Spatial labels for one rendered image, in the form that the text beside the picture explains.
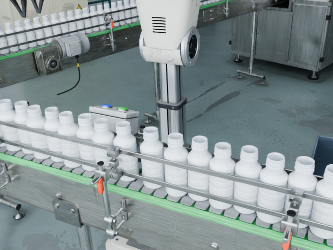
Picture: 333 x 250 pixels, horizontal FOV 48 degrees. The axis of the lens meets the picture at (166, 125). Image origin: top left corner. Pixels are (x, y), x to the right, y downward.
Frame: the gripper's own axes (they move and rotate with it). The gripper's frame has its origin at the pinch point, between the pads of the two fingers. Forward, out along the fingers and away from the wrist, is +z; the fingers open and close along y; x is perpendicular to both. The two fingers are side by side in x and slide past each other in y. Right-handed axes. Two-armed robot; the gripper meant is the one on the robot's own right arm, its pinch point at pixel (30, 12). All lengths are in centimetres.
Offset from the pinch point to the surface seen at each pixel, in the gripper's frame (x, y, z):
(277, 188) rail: 81, 19, 28
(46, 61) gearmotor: -72, -74, 47
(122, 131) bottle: 41, 17, 24
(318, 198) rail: 89, 19, 28
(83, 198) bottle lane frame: 28, 21, 47
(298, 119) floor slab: 58, -240, 140
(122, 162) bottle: 41, 18, 33
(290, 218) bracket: 85, 26, 29
